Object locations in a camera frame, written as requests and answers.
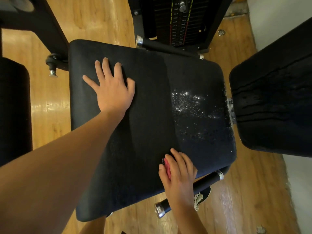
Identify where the person's left leg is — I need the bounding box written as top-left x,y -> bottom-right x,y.
78,216 -> 107,234

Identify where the person's left hand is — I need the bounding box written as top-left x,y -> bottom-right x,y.
82,58 -> 136,117

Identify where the pink cleaning cloth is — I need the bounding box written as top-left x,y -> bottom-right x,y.
162,157 -> 172,181

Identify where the person's right forearm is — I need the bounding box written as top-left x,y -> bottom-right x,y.
171,201 -> 209,234

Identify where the person's left forearm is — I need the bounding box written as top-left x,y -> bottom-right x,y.
0,110 -> 125,234

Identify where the person's right black shoe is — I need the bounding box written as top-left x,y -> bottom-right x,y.
193,186 -> 212,212

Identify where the person's right hand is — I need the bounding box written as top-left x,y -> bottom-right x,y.
158,148 -> 199,210

